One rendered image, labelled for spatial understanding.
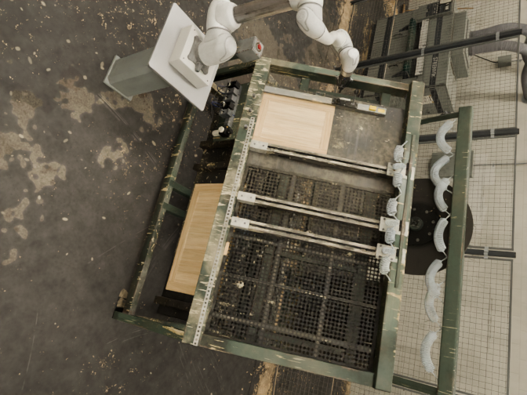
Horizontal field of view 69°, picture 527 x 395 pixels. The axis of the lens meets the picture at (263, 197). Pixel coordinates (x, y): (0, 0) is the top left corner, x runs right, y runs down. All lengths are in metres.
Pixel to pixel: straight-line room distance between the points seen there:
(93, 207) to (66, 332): 0.88
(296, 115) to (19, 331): 2.37
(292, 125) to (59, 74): 1.66
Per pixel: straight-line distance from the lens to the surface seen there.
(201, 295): 2.64
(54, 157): 2.96
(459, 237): 3.13
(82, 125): 3.08
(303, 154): 2.84
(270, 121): 3.00
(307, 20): 2.24
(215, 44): 2.51
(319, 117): 3.04
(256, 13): 2.50
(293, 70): 3.23
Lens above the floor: 2.66
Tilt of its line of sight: 36 degrees down
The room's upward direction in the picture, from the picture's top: 90 degrees clockwise
